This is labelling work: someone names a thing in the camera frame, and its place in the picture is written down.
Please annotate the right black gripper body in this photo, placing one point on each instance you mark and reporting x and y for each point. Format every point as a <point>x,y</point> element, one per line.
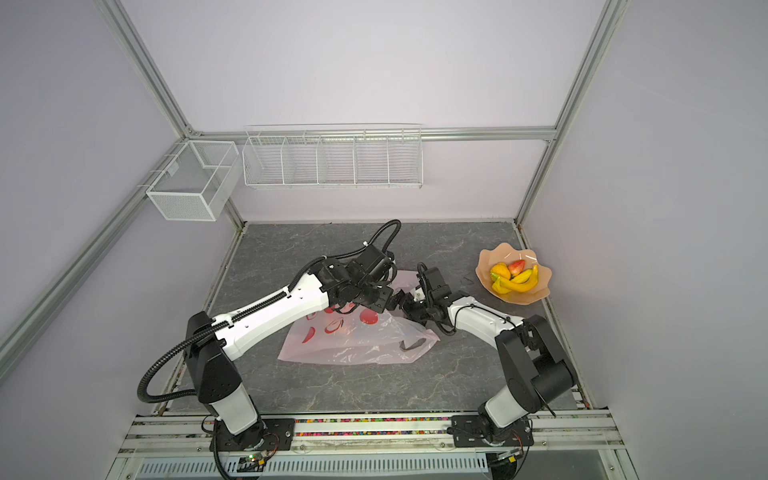
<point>419,311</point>

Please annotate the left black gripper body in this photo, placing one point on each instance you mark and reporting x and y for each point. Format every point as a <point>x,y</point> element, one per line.
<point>374,297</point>

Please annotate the pink printed plastic bag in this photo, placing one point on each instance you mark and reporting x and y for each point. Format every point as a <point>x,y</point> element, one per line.
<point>356,338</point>

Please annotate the yellow green toy mango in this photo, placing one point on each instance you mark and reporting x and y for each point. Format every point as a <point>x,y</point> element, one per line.
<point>500,288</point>

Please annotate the yellow toy banana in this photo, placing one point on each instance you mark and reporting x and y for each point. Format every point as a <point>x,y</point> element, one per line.
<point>524,282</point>

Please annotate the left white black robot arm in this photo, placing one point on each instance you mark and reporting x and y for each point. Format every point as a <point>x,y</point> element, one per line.
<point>213,344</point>

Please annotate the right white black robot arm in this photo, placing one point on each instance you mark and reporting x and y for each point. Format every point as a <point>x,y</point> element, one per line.
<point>536,368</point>

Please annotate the peach plastic fruit bowl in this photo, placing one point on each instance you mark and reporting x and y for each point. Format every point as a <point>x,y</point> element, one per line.
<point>504,252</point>

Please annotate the small white mesh basket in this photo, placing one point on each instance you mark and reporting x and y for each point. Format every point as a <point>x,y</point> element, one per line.
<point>198,181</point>

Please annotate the long white wire basket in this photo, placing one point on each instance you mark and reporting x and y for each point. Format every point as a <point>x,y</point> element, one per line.
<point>333,156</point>

